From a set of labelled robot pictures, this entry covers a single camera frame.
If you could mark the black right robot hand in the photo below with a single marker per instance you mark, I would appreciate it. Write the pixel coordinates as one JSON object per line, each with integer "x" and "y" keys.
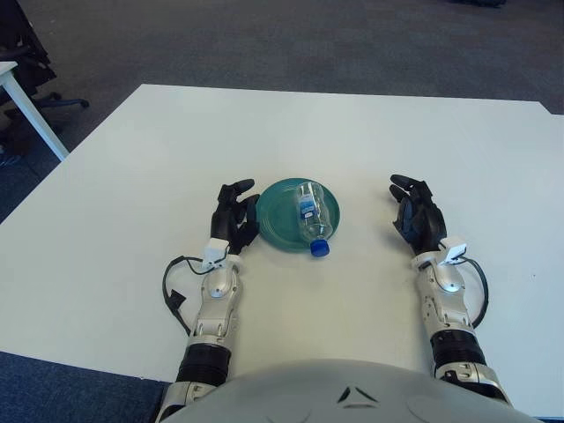
{"x": 429, "y": 224}

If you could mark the teal round plate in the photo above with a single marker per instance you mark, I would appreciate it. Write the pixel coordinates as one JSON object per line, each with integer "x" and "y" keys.
{"x": 277, "y": 216}

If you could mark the white right wrist connector box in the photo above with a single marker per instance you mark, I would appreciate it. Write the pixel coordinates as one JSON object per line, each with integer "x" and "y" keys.
{"x": 453, "y": 249}

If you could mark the clear bottle with blue cap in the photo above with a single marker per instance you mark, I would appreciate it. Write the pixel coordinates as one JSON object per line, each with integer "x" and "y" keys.
{"x": 313, "y": 218}

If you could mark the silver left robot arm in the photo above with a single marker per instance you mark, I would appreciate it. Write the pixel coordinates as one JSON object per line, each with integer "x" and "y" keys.
{"x": 216, "y": 313}

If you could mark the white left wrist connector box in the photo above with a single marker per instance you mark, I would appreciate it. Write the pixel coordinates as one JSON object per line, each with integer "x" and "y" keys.
{"x": 216, "y": 253}

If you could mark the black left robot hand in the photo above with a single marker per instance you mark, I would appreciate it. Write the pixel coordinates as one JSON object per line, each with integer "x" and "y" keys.
{"x": 224, "y": 220}

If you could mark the white desk leg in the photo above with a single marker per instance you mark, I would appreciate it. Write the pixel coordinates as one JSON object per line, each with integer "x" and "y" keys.
{"x": 42, "y": 128}

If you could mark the black office chair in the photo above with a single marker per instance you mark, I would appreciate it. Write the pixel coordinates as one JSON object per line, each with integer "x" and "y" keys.
{"x": 28, "y": 75}

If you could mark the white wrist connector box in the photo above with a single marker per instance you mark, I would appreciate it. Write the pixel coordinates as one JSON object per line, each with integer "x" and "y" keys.
{"x": 216, "y": 253}
{"x": 453, "y": 249}

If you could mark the grey robot torso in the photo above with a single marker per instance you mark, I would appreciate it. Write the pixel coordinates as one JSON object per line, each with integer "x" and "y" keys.
{"x": 352, "y": 396}

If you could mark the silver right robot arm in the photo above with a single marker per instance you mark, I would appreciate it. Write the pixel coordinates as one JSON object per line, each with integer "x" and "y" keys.
{"x": 445, "y": 308}

